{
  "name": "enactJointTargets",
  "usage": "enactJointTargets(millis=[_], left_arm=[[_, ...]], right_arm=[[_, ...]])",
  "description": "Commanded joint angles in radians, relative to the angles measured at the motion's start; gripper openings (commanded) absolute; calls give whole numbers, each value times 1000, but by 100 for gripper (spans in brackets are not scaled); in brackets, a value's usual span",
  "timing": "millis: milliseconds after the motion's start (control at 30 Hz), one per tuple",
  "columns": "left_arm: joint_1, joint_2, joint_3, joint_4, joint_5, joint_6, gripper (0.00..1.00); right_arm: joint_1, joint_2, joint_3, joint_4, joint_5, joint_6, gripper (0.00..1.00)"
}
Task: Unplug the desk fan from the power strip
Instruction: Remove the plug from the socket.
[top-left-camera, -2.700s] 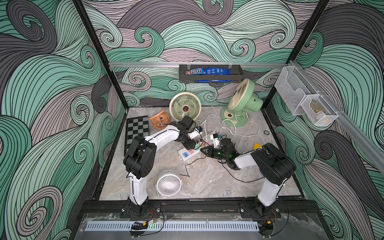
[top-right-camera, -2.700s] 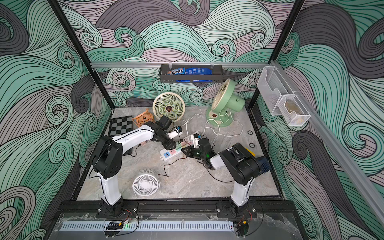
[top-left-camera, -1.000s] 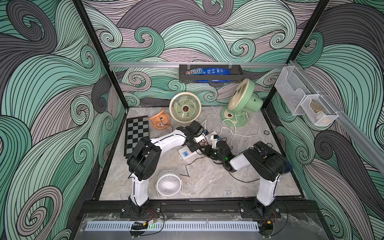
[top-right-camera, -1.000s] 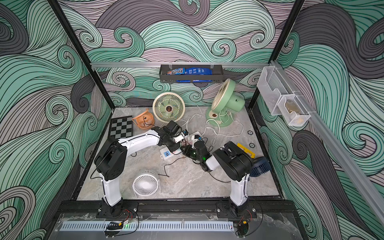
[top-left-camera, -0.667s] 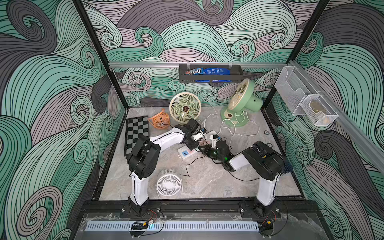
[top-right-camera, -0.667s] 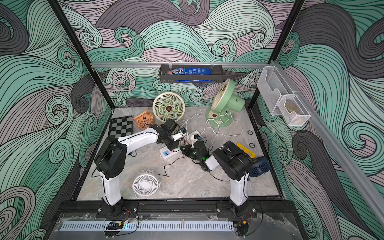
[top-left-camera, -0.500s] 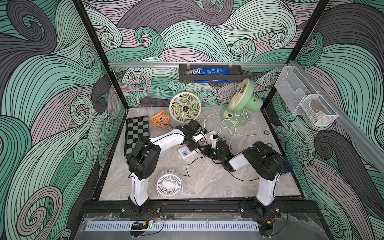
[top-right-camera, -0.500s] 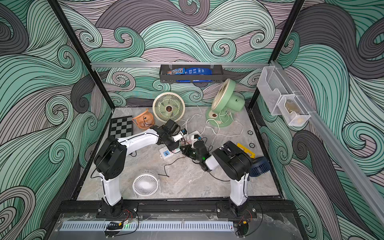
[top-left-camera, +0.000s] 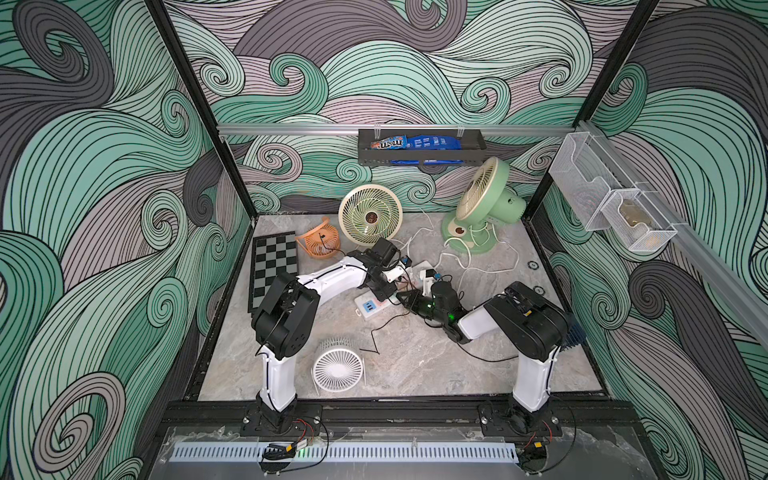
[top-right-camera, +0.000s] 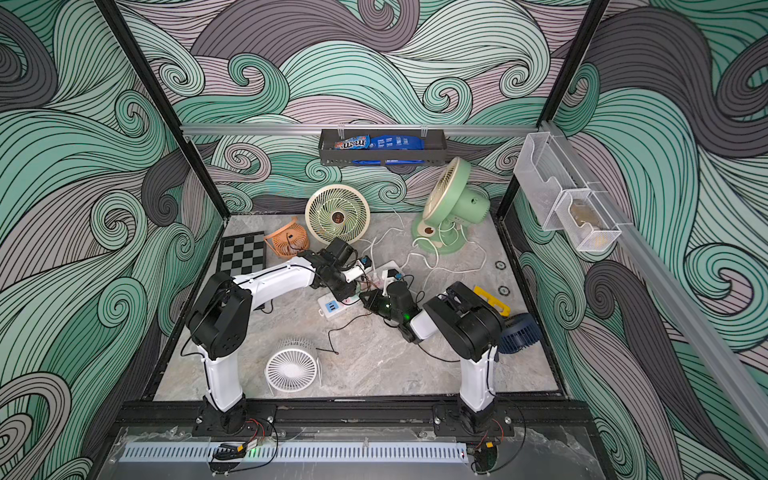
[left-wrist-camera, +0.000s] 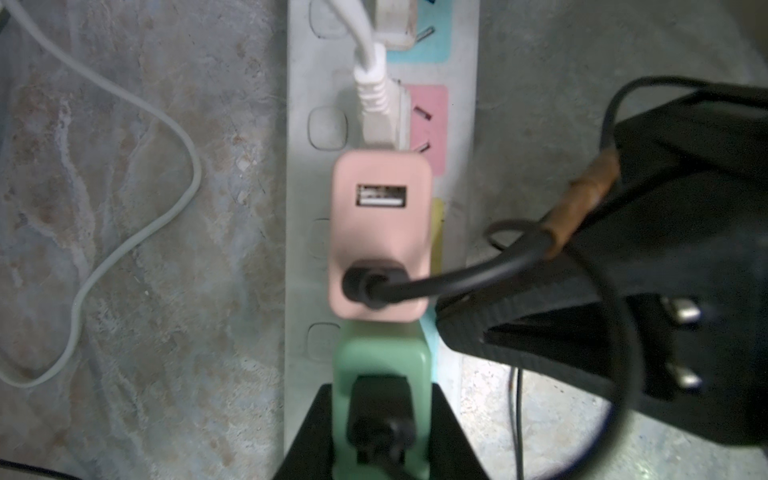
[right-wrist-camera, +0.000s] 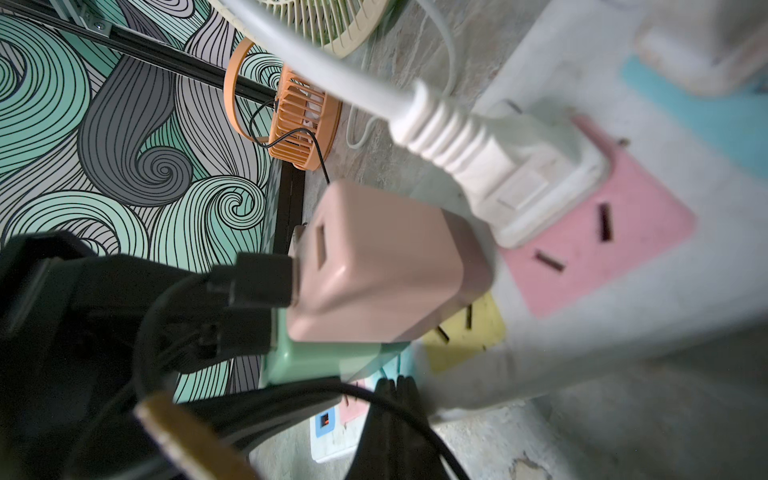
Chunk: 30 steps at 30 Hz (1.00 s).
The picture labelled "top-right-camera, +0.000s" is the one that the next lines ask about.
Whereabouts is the black white fan cable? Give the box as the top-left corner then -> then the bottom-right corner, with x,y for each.
316,311 -> 373,356

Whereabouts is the clear plastic wall bin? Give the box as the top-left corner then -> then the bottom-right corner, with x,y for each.
514,132 -> 620,254

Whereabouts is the black white chessboard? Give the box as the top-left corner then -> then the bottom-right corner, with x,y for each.
216,231 -> 266,277

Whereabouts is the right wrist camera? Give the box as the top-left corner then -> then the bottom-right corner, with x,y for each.
375,267 -> 403,296

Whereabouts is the perforated white metal strip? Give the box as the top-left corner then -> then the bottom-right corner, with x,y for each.
117,441 -> 468,464

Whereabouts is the round green cream fan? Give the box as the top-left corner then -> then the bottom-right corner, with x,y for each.
305,184 -> 371,245

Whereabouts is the blue candy packet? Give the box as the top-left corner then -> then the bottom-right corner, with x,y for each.
333,135 -> 424,151

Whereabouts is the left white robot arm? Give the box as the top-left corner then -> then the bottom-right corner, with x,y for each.
185,250 -> 372,413

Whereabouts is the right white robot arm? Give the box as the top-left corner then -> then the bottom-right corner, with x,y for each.
359,281 -> 504,414

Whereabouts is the white pedestal fan cable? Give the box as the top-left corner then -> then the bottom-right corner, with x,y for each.
398,224 -> 490,274

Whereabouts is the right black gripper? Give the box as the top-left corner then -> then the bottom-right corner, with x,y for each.
365,287 -> 406,325

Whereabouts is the dark blue fan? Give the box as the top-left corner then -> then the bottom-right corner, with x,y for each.
498,312 -> 542,355

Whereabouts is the white small desk fan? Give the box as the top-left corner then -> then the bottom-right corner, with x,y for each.
264,337 -> 321,393

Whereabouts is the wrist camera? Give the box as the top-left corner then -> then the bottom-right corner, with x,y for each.
320,238 -> 373,283
375,267 -> 403,296

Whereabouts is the yellow triangle ruler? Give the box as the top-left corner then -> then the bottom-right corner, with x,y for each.
473,286 -> 511,317

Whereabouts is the green pedestal desk fan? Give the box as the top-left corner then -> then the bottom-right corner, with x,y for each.
412,157 -> 490,255

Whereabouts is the white power strip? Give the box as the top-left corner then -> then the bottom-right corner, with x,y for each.
317,260 -> 403,318

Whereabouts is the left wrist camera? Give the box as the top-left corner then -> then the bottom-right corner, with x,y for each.
320,238 -> 373,283

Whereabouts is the black wall basket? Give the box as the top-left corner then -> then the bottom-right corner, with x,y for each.
318,126 -> 449,166

